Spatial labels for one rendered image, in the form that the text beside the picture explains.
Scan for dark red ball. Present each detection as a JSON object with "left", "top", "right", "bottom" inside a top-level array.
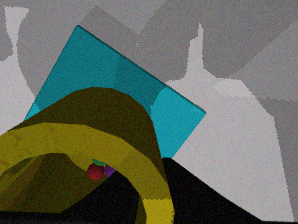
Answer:
[{"left": 87, "top": 163, "right": 105, "bottom": 180}]

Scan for purple marble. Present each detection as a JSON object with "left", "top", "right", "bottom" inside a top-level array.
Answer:
[{"left": 104, "top": 164, "right": 116, "bottom": 177}]

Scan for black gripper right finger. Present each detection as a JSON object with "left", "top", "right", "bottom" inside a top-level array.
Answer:
[{"left": 162, "top": 157, "right": 298, "bottom": 224}]

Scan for yellow cup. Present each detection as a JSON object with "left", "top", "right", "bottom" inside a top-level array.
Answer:
[{"left": 0, "top": 87, "right": 175, "bottom": 224}]

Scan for green marble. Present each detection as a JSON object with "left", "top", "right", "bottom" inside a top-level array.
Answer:
[{"left": 92, "top": 159, "right": 106, "bottom": 166}]

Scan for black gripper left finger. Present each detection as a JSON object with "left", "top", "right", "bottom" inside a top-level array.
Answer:
[{"left": 0, "top": 171, "right": 139, "bottom": 224}]

